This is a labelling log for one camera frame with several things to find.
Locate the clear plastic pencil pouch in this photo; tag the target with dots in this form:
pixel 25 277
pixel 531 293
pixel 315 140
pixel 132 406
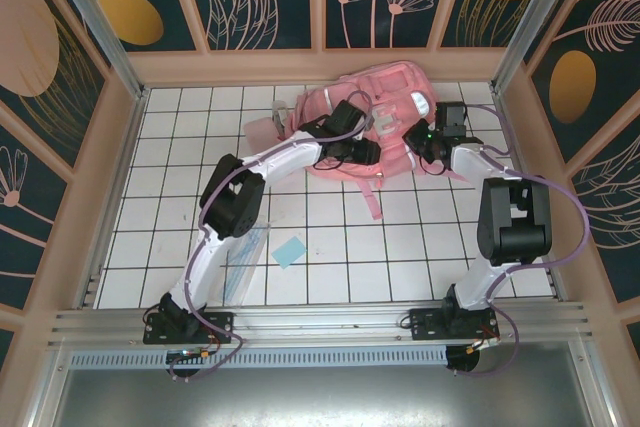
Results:
pixel 250 257

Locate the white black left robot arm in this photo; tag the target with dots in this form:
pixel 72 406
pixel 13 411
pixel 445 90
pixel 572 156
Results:
pixel 235 197

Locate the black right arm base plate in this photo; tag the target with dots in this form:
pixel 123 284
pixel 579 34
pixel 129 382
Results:
pixel 422 324

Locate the long aluminium mounting rail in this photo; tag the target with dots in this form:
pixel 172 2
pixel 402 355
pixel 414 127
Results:
pixel 320 322

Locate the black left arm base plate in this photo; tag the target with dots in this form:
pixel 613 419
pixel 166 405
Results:
pixel 220 324

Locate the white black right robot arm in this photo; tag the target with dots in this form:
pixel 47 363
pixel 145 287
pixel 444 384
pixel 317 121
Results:
pixel 515 222

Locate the light blue paper card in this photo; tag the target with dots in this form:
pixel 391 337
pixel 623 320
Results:
pixel 288 252

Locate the small clear plastic box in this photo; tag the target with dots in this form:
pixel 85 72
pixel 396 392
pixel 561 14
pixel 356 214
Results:
pixel 280 117

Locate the grey metal sheet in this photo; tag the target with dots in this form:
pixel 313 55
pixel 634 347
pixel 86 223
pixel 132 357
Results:
pixel 320 397

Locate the aluminium corner post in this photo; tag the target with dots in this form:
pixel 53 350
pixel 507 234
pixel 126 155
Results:
pixel 100 32
pixel 530 17

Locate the pink student backpack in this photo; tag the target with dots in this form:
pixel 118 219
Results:
pixel 395 77

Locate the yellow power connector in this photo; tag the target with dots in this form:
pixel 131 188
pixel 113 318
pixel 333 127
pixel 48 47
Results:
pixel 206 356
pixel 473 349

